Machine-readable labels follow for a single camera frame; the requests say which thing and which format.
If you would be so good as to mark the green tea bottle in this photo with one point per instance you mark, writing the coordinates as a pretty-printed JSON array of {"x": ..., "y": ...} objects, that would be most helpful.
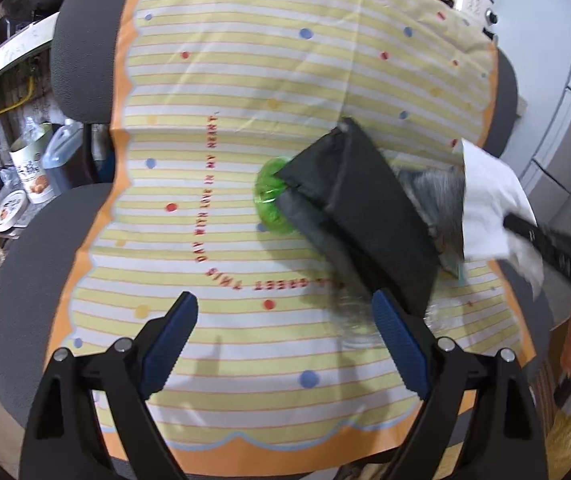
[{"x": 268, "y": 187}]

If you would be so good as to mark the white kitchen counter shelf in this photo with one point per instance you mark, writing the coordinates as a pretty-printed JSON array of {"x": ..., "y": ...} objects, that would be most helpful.
[{"x": 30, "y": 41}]

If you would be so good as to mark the white paper wrapper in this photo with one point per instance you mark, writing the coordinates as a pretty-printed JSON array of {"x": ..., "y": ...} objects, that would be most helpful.
[{"x": 492, "y": 191}]

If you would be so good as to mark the striped yellow tablecloth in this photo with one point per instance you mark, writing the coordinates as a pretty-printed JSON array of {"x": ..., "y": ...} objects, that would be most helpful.
[{"x": 245, "y": 239}]

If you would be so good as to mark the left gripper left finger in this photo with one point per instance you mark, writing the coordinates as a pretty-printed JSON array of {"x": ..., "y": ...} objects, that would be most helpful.
[{"x": 63, "y": 437}]

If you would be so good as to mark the grey fabric office chair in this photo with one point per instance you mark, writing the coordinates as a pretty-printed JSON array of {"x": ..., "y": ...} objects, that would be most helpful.
[{"x": 25, "y": 279}]

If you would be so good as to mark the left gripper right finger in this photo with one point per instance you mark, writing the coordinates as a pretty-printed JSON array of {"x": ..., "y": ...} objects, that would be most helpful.
[{"x": 504, "y": 439}]

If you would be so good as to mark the beige fluffy rug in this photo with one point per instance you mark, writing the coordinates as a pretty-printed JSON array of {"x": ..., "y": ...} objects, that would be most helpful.
[{"x": 556, "y": 425}]

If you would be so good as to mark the blue plastic jug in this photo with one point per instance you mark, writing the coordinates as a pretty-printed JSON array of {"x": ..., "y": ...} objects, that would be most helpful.
[{"x": 63, "y": 161}]

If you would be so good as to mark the clear plastic food container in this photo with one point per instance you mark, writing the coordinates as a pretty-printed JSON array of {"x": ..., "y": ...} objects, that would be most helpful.
[{"x": 438, "y": 197}]

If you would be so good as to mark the black plastic bag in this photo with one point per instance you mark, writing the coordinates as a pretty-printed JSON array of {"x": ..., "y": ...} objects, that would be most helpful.
[{"x": 343, "y": 196}]

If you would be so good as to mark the white egg-print canister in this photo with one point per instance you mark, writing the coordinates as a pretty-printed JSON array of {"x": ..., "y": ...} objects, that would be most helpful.
[{"x": 27, "y": 153}]

